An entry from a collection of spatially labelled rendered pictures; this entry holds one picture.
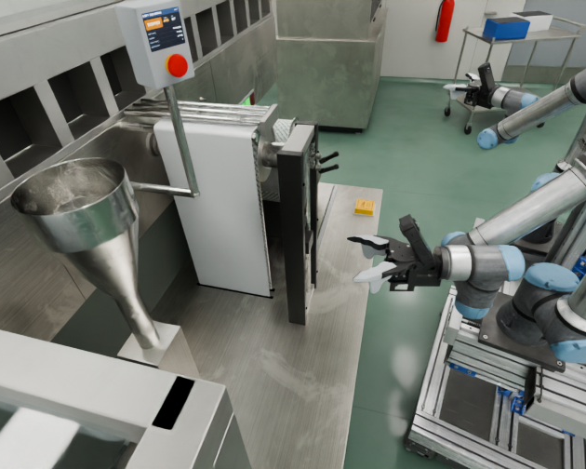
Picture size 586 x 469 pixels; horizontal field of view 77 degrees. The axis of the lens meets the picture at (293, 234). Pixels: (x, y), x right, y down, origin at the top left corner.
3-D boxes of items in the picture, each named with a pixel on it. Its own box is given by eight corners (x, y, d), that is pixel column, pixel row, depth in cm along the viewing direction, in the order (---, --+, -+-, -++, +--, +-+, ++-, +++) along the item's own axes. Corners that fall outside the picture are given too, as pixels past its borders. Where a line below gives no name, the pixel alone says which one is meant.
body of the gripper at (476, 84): (461, 102, 158) (487, 111, 150) (465, 83, 152) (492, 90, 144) (472, 96, 160) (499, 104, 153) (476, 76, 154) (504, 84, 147)
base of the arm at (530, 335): (552, 315, 114) (566, 294, 108) (551, 355, 105) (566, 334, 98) (499, 299, 120) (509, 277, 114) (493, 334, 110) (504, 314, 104)
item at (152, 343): (194, 442, 83) (98, 261, 46) (139, 426, 86) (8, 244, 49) (219, 383, 93) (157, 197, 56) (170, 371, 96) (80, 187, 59)
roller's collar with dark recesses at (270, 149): (285, 174, 92) (284, 150, 88) (262, 171, 93) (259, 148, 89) (292, 161, 96) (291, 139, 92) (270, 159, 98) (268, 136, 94)
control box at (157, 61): (164, 93, 50) (141, 7, 44) (136, 84, 54) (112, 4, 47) (203, 78, 54) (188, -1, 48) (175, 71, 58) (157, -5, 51)
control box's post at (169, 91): (197, 196, 66) (168, 82, 54) (189, 195, 67) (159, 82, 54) (201, 192, 68) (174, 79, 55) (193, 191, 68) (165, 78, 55)
